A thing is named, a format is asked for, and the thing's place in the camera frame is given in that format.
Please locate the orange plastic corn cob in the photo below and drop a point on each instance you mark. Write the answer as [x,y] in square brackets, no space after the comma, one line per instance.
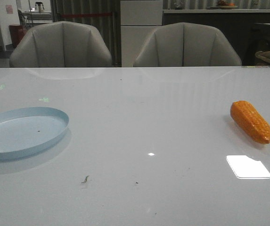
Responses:
[250,121]

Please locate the light blue round plate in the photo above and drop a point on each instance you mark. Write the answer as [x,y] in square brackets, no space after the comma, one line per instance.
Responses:
[28,131]

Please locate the right beige upholstered chair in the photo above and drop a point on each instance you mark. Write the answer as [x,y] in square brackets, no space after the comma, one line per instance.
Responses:
[186,44]

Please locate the beige upholstered chair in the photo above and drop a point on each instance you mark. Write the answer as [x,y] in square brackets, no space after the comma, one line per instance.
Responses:
[61,44]
[186,44]

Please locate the white cabinet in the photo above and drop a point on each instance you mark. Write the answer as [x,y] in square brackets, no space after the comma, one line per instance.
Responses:
[138,18]

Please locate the red barrier belt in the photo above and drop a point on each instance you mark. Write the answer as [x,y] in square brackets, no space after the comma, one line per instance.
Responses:
[86,15]

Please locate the left beige upholstered chair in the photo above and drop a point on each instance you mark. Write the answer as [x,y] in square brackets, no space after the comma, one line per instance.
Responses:
[61,44]

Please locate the fruit bowl on counter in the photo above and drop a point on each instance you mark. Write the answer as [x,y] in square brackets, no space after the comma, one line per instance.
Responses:
[222,4]

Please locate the red bin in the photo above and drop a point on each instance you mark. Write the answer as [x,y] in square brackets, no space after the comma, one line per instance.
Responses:
[16,33]

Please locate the dark counter with light top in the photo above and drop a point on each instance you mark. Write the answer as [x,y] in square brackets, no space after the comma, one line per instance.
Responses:
[248,30]

